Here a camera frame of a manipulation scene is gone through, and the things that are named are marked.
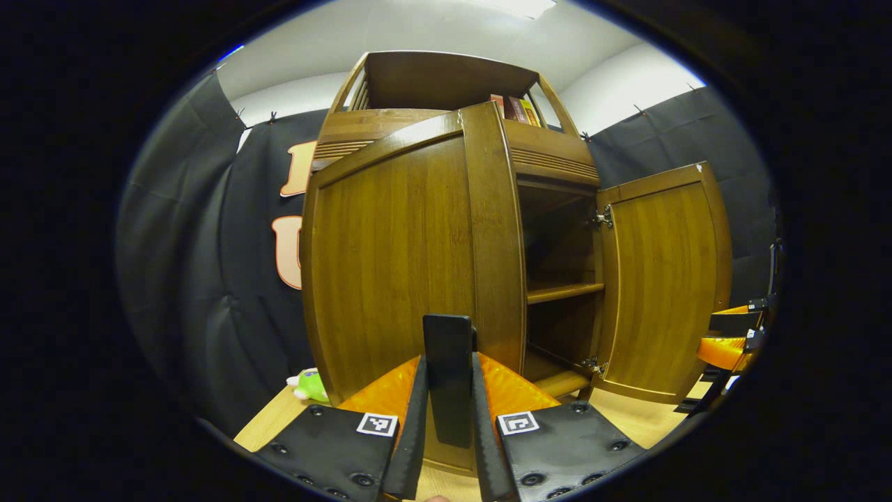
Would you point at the wooden drawer with black knob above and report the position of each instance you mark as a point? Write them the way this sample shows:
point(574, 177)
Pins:
point(550, 150)

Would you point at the green plush toy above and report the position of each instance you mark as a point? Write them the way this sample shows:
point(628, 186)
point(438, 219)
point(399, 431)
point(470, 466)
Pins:
point(310, 385)

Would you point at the wooden cabinet door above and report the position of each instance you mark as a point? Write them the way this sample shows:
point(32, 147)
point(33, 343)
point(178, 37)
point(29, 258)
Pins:
point(390, 265)
point(662, 279)

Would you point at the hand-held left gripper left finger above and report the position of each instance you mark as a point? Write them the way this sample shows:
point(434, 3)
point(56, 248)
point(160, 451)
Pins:
point(412, 439)

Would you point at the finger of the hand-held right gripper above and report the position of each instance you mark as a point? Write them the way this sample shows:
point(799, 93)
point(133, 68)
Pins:
point(725, 352)
point(732, 322)

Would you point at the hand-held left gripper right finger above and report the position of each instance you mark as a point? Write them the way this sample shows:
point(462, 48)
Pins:
point(488, 446)

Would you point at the tan book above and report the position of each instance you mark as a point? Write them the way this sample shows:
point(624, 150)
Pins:
point(497, 104)

